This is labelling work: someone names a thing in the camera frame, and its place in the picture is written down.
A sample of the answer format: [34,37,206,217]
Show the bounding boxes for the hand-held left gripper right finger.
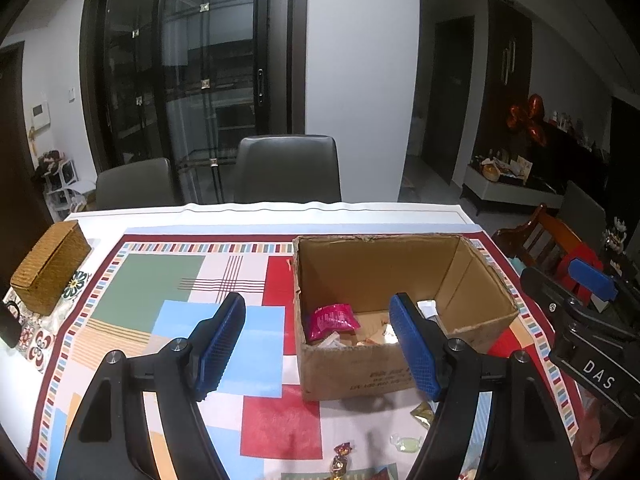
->
[389,291,576,480]

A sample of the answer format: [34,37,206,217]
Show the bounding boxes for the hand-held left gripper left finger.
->
[55,291,247,480]

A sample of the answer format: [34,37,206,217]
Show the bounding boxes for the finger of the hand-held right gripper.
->
[567,258,640,313]
[520,266,592,322]

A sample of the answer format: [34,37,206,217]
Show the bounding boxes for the gold snack packet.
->
[410,402,438,430]

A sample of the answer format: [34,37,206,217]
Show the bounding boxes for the brown cardboard box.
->
[292,232,519,402]

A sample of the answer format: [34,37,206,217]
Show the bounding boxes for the pink snack packet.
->
[306,303,361,345]

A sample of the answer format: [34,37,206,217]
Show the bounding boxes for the pale green candy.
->
[390,432,423,453]

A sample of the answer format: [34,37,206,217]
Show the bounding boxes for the person's right hand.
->
[572,387,640,480]

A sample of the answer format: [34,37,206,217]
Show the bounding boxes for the red jacket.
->
[557,242,608,301]

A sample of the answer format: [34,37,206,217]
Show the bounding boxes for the white cat figurine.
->
[602,217,628,251]

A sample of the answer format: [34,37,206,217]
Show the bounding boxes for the wooden chair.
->
[492,203,608,281]

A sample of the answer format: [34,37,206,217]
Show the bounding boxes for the grey upholstered chair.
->
[555,180,608,248]

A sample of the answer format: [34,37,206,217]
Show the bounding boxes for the colourful checked tablecloth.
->
[0,201,591,480]

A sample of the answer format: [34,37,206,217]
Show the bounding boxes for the white low cabinet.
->
[460,165,568,216]

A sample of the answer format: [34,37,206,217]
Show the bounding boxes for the dark sideboard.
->
[530,122,611,196]

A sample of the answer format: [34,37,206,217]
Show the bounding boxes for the brown wrapped candy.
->
[327,441,353,476]

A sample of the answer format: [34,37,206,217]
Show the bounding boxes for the floral tile patterned mat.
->
[2,237,103,373]

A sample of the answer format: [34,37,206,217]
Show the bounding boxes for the red foil balloons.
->
[506,94,548,148]

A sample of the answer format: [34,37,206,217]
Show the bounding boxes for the low grey dining chair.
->
[95,157,177,211]

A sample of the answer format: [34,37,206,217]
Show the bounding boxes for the tall grey dining chair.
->
[234,135,342,204]

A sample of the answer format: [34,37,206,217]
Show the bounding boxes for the woven wicker box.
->
[10,220,93,317]

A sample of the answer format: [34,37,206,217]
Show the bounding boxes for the black mug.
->
[0,300,22,348]

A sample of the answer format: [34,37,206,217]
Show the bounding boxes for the dark hallway door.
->
[420,15,476,186]

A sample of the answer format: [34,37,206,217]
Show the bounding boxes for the white shoe rack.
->
[40,152,81,213]

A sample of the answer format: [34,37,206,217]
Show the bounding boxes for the dark wooden door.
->
[0,42,56,226]

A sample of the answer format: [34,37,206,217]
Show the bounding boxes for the sliding glass door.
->
[80,0,308,206]

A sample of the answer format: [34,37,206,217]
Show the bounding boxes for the dark wardrobe with long handles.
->
[475,0,533,161]

